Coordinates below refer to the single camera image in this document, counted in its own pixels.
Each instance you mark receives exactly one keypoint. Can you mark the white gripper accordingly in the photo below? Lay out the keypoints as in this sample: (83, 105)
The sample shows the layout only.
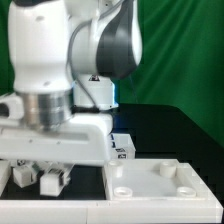
(83, 139)

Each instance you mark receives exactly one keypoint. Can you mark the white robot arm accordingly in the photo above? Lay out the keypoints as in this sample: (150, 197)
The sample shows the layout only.
(66, 55)

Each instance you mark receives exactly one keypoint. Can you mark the white square tabletop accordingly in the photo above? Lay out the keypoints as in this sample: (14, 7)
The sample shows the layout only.
(153, 179)

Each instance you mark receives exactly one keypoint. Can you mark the paper sheet with markers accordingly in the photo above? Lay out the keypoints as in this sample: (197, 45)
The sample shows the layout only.
(121, 140)

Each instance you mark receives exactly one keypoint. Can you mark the white u-shaped fence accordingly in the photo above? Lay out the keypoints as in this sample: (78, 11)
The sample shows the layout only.
(110, 211)

